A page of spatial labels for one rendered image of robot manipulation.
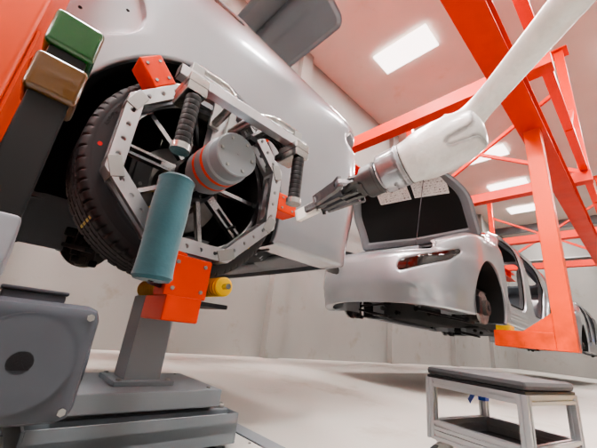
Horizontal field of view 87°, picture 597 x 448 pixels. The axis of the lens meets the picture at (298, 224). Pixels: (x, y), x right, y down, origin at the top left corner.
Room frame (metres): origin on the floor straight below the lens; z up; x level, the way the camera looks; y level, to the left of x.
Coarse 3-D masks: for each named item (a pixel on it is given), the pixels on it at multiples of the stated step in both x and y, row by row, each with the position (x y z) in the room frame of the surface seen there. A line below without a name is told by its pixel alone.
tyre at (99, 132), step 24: (120, 96) 0.75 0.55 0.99; (96, 120) 0.73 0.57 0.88; (96, 144) 0.74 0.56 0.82; (72, 168) 0.80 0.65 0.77; (96, 168) 0.75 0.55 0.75; (72, 192) 0.83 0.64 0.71; (96, 192) 0.76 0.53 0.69; (96, 216) 0.78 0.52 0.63; (120, 216) 0.81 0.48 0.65; (96, 240) 0.89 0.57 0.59; (120, 240) 0.82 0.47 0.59; (120, 264) 0.96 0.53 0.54; (240, 264) 1.08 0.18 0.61
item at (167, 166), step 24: (144, 120) 0.85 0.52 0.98; (168, 120) 0.93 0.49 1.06; (168, 144) 0.88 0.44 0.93; (192, 144) 0.92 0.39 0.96; (168, 168) 0.89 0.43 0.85; (144, 192) 0.86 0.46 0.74; (240, 192) 1.17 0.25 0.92; (216, 216) 1.02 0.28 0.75; (240, 216) 1.16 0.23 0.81; (216, 240) 1.19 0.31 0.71
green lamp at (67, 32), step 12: (60, 12) 0.22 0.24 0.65; (60, 24) 0.22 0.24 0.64; (72, 24) 0.22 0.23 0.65; (84, 24) 0.23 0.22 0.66; (48, 36) 0.22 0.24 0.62; (60, 36) 0.22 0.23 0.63; (72, 36) 0.22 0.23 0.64; (84, 36) 0.23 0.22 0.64; (96, 36) 0.24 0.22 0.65; (60, 48) 0.22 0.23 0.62; (72, 48) 0.23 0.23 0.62; (84, 48) 0.23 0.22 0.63; (96, 48) 0.24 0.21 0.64; (84, 60) 0.24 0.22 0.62
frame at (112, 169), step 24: (144, 96) 0.71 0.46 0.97; (168, 96) 0.75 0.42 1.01; (120, 120) 0.69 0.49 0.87; (240, 120) 0.92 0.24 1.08; (120, 144) 0.71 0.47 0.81; (264, 144) 0.99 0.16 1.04; (120, 168) 0.71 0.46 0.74; (264, 168) 1.05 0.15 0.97; (120, 192) 0.73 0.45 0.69; (264, 192) 1.06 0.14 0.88; (144, 216) 0.77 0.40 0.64; (264, 216) 1.04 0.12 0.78; (192, 240) 0.86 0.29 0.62; (240, 240) 0.97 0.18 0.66; (216, 264) 0.98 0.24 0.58
